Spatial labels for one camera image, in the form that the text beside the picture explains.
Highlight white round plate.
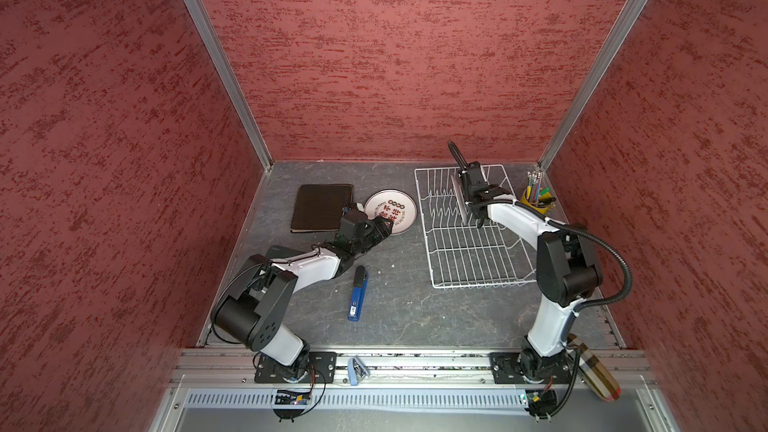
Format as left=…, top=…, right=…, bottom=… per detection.
left=451, top=172, right=472, bottom=225
left=364, top=189, right=418, bottom=235

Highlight dark square plate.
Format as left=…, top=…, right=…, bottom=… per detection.
left=290, top=184, right=354, bottom=233

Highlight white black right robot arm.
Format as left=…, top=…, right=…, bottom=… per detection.
left=452, top=159, right=602, bottom=383

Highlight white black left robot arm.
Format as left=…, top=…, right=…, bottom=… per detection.
left=210, top=210, right=394, bottom=381

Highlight blue black stapler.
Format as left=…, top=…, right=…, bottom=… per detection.
left=347, top=266, right=369, bottom=322

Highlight pens in cup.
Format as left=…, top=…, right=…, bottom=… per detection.
left=527, top=170, right=548, bottom=190

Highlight yellow pen cup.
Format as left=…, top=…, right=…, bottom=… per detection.
left=521, top=187, right=557, bottom=215

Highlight blue white clip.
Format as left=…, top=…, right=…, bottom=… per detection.
left=347, top=357, right=370, bottom=387

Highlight plaid patterned roll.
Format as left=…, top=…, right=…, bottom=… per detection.
left=567, top=333, right=621, bottom=402

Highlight white wire dish rack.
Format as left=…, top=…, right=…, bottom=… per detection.
left=414, top=166, right=536, bottom=289

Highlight black corrugated cable conduit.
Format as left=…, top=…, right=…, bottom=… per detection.
left=446, top=140, right=634, bottom=313

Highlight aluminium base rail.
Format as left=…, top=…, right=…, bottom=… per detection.
left=173, top=347, right=655, bottom=415

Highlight aluminium right corner post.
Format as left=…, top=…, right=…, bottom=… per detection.
left=537, top=0, right=649, bottom=171

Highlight aluminium corner post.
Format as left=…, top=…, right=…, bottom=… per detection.
left=183, top=0, right=274, bottom=173
left=537, top=0, right=649, bottom=171

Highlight aluminium left corner post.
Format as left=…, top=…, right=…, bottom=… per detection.
left=183, top=0, right=274, bottom=173

